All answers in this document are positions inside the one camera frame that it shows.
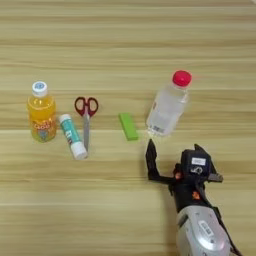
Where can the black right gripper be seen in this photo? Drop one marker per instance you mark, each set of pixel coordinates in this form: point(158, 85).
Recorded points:
point(188, 196)

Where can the clear water bottle red cap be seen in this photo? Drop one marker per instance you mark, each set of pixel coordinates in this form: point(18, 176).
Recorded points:
point(168, 106)

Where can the green rectangular block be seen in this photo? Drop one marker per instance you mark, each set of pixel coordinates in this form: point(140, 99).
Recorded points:
point(128, 126)

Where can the teal and white glue stick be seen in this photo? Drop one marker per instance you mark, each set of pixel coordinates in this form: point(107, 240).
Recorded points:
point(71, 136)

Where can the small black box white label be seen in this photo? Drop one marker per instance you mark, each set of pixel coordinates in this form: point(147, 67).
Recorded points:
point(196, 165)

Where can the orange juice bottle white cap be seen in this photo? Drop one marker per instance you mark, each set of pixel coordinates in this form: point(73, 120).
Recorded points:
point(41, 116)

